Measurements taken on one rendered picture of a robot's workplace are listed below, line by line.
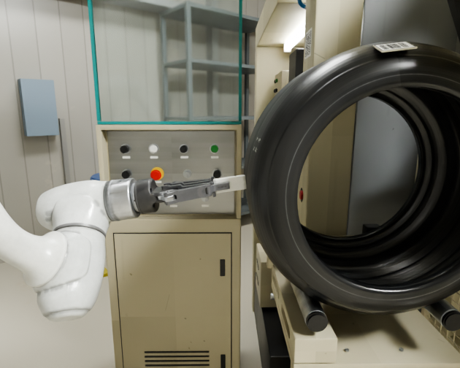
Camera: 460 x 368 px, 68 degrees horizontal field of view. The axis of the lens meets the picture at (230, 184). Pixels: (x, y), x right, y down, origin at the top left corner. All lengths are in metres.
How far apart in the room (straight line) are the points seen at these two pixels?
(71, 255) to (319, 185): 0.69
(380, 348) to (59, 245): 0.70
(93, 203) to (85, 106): 2.90
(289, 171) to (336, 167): 0.43
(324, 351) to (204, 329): 0.86
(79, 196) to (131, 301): 0.87
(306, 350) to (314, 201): 0.44
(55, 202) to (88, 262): 0.16
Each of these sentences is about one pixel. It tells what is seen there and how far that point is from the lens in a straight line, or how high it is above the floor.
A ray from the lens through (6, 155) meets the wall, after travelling 3.51.
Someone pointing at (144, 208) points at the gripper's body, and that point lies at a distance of 0.74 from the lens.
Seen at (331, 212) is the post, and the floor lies 1.02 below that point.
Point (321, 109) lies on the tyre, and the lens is 0.63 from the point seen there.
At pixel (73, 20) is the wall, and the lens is 3.70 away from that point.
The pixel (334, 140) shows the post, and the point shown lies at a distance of 1.04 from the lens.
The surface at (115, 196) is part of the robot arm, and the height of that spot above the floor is 1.15.
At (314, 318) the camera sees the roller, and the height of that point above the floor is 0.91.
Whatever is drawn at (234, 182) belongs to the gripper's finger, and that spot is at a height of 1.17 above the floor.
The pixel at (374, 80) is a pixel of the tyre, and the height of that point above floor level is 1.37.
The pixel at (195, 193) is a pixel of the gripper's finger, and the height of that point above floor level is 1.16.
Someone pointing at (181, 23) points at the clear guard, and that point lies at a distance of 1.38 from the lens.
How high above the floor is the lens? 1.32
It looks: 12 degrees down
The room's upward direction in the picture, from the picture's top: straight up
